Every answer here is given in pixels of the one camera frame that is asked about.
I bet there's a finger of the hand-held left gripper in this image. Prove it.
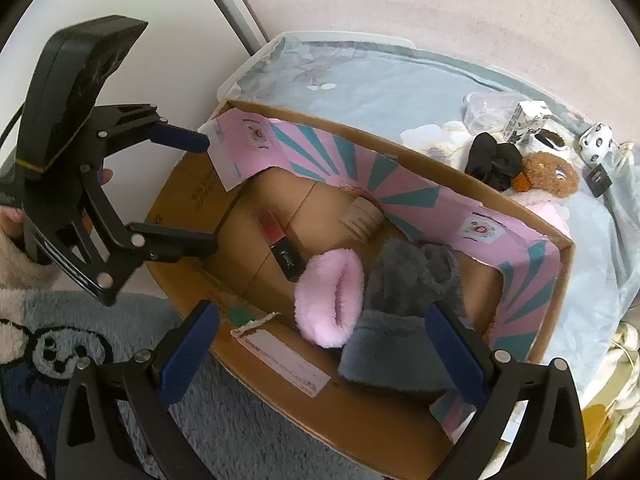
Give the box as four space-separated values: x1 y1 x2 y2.
91 103 211 161
50 164 220 307

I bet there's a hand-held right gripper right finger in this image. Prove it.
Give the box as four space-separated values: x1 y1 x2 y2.
424 300 587 480

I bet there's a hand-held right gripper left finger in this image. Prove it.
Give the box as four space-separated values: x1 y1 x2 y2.
55 300 221 480

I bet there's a cardboard box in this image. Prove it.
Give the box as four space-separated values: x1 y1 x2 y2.
142 99 576 476

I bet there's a brown scrunchie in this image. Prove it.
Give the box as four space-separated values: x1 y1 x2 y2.
510 151 581 198

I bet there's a person's left hand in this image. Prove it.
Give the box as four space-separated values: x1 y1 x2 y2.
0 169 115 250

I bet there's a grey fluffy sock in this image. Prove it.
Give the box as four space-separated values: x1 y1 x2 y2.
337 237 468 393

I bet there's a fluffy blue printed blanket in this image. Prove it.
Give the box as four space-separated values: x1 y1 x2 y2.
0 290 371 480

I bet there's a red and black lipstick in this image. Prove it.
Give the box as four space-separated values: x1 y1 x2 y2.
257 211 307 283

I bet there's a pink fluffy sock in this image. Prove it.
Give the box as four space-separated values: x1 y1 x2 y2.
293 247 366 351

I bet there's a yellow and white cloth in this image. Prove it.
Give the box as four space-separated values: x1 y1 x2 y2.
580 320 640 461

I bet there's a pink plush item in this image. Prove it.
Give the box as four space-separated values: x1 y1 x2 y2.
515 192 571 233

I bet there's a black scrunchie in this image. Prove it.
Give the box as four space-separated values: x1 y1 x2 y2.
467 131 523 192

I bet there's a light blue floral sheet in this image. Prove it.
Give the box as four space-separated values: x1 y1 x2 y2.
215 30 640 411

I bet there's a cream white hair accessory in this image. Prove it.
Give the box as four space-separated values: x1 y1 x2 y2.
440 120 476 153

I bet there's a black square card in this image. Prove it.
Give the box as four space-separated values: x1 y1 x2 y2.
585 164 613 198

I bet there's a white printed small box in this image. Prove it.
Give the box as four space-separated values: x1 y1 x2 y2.
502 101 550 146

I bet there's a clear plastic bag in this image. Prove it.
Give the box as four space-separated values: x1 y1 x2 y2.
460 91 521 131

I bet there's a black white spotted ball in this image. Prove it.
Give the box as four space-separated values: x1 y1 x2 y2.
579 122 626 166

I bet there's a black cable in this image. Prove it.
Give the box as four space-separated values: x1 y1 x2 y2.
0 102 25 148

